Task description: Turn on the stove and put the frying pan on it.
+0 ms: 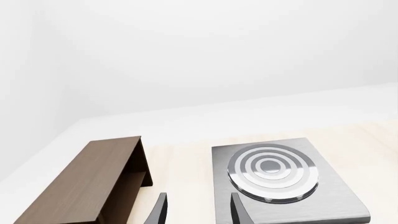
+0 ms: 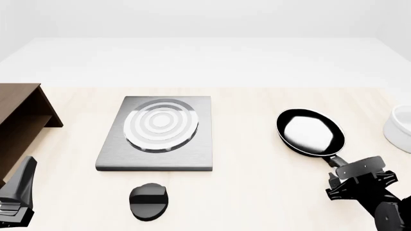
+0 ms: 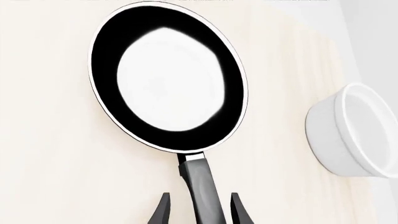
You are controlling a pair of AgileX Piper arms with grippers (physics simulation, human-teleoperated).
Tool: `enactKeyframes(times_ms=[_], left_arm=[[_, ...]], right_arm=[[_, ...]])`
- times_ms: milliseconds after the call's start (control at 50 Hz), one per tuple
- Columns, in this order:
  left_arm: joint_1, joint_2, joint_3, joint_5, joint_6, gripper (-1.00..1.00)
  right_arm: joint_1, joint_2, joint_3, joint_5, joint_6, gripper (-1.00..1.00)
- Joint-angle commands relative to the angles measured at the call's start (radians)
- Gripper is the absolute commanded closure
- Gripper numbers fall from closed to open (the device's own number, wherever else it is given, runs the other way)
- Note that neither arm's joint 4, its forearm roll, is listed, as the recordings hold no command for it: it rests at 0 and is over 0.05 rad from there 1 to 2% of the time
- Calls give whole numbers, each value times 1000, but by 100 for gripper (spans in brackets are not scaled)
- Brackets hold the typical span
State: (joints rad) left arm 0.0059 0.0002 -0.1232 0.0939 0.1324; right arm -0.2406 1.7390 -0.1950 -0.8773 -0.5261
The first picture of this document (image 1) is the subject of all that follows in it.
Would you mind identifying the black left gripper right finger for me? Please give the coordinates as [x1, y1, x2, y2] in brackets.
[230, 192, 254, 224]

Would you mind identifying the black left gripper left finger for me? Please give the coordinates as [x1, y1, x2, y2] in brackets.
[144, 192, 168, 224]

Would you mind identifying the flat stove plate with rings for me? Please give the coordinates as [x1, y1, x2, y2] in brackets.
[211, 137, 372, 224]

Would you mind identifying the brown wooden shelf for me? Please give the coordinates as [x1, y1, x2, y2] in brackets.
[13, 136, 154, 224]

